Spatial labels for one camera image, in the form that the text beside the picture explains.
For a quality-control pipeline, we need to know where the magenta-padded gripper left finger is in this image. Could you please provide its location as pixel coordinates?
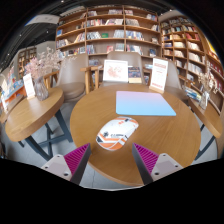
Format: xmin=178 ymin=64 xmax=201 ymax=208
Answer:
xmin=40 ymin=142 xmax=92 ymax=186

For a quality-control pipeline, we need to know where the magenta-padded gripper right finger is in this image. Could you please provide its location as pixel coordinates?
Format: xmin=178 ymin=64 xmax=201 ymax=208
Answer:
xmin=131 ymin=142 xmax=184 ymax=186

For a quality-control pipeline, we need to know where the white and orange computer mouse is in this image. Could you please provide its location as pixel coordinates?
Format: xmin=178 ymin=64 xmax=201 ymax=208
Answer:
xmin=95 ymin=116 xmax=140 ymax=152

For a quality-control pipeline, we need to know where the pink-blue gradient mouse pad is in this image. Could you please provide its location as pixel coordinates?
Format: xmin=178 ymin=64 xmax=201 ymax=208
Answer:
xmin=115 ymin=90 xmax=177 ymax=117

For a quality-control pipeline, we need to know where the round wooden side table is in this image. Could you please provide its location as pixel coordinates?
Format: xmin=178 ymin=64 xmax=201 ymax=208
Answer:
xmin=4 ymin=87 xmax=74 ymax=161
xmin=188 ymin=96 xmax=224 ymax=161

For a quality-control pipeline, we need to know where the beige upholstered wooden armchair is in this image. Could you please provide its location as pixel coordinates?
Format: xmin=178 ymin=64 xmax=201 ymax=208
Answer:
xmin=54 ymin=53 xmax=89 ymax=103
xmin=80 ymin=50 xmax=148 ymax=94
xmin=164 ymin=59 xmax=191 ymax=104

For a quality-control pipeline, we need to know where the glass vase with pink flowers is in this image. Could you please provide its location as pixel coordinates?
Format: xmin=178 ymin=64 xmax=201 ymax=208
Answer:
xmin=24 ymin=46 xmax=64 ymax=102

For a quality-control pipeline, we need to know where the stack of colourful books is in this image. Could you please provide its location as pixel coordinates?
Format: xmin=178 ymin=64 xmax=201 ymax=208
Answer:
xmin=182 ymin=85 xmax=203 ymax=103

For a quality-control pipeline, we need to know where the glass vase with dried flowers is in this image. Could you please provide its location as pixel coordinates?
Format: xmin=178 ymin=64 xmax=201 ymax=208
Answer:
xmin=198 ymin=61 xmax=219 ymax=111

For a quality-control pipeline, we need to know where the white and orange sign stand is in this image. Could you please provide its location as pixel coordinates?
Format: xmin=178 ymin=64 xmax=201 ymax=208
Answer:
xmin=148 ymin=57 xmax=169 ymax=94

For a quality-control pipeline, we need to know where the dark standing book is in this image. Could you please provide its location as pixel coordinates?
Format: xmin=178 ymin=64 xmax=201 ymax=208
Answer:
xmin=128 ymin=66 xmax=143 ymax=84

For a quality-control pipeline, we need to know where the small white table sign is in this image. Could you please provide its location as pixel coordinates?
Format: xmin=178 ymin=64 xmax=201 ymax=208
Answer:
xmin=22 ymin=73 xmax=36 ymax=100

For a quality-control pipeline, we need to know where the orange book display table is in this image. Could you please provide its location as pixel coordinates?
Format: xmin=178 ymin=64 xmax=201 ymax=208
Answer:
xmin=0 ymin=64 xmax=26 ymax=114

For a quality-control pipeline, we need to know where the white framed red drawing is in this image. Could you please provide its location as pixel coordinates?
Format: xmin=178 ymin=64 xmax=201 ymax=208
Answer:
xmin=102 ymin=59 xmax=129 ymax=83

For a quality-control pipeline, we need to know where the small distant bookshelf unit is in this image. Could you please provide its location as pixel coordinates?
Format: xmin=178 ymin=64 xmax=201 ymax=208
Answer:
xmin=17 ymin=46 xmax=38 ymax=79

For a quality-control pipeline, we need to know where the angled wooden bookshelf unit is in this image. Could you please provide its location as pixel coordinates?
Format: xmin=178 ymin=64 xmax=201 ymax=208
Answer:
xmin=159 ymin=14 xmax=224 ymax=114

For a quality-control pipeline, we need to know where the large wooden bookshelf unit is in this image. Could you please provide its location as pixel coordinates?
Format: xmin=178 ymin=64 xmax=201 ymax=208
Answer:
xmin=54 ymin=4 xmax=163 ymax=68

